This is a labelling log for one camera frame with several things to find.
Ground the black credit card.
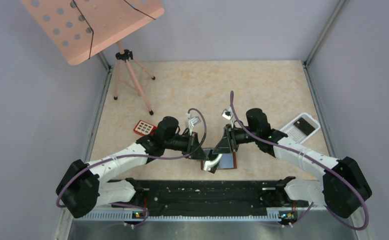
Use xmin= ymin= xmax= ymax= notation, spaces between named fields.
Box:
xmin=294 ymin=117 xmax=317 ymax=136

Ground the red block with white grid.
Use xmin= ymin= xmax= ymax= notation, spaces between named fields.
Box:
xmin=133 ymin=120 xmax=157 ymax=136

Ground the aluminium frame rail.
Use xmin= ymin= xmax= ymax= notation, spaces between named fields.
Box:
xmin=303 ymin=0 xmax=351 ymax=67

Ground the pink music stand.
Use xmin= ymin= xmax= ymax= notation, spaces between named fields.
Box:
xmin=22 ymin=0 xmax=165 ymax=115

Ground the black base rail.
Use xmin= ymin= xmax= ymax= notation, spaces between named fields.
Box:
xmin=121 ymin=177 xmax=309 ymax=222

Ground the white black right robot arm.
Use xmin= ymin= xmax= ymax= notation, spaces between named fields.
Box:
xmin=213 ymin=108 xmax=373 ymax=219

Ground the white plastic basket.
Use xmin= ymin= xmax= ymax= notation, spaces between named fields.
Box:
xmin=280 ymin=112 xmax=321 ymax=144

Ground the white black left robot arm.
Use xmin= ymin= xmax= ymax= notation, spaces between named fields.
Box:
xmin=55 ymin=114 xmax=206 ymax=219

